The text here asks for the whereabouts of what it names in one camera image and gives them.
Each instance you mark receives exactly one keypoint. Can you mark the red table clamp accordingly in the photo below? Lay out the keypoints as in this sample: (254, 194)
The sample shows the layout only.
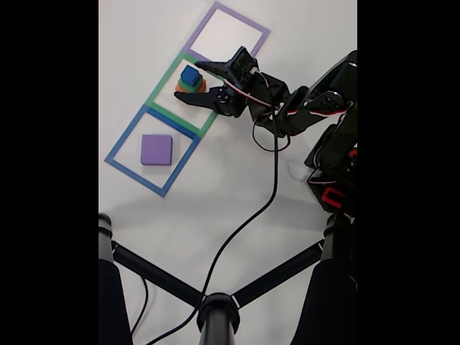
(325, 196)

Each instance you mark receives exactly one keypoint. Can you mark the purple tape square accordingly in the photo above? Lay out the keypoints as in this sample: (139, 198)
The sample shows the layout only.
(240, 17)

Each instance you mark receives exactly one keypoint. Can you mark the black tripod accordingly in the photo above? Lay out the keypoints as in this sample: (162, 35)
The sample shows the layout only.
(217, 320)

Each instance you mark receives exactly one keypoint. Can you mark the large purple block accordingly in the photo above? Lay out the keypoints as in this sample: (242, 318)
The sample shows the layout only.
(156, 150)

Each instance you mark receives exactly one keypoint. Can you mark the green block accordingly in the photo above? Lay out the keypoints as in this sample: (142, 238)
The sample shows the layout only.
(188, 86)

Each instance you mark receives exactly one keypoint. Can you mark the small blue block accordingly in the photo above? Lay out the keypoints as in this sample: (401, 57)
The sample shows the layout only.
(189, 74)

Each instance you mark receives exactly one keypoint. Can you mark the green tape square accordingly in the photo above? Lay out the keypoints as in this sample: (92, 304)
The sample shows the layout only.
(171, 76)

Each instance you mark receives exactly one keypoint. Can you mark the blue tape square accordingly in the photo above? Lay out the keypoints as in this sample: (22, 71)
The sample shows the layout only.
(125, 138)

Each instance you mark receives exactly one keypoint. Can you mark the orange block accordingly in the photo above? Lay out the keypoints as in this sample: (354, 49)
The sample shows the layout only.
(203, 86)

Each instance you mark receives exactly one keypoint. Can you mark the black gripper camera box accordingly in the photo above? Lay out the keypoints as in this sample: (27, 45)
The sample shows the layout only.
(241, 68)

